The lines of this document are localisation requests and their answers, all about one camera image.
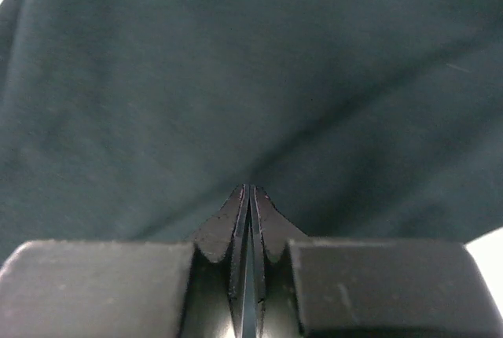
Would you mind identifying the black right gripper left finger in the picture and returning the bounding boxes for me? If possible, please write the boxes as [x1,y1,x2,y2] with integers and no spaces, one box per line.
[1,185,250,337]

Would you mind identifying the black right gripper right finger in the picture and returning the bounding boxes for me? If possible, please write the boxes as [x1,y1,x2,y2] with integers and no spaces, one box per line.
[251,186,502,337]

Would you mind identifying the black t-shirt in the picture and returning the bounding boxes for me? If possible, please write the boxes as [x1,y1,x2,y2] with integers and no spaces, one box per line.
[1,0,502,257]

